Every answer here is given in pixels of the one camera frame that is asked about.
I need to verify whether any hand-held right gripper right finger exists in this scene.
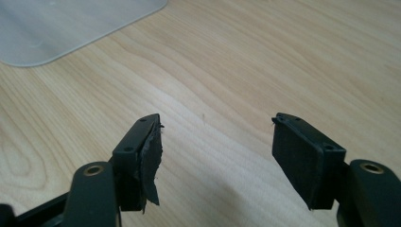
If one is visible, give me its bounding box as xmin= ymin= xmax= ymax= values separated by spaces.
xmin=270 ymin=112 xmax=347 ymax=211

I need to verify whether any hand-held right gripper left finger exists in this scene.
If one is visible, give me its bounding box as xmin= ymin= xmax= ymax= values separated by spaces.
xmin=112 ymin=113 xmax=164 ymax=214

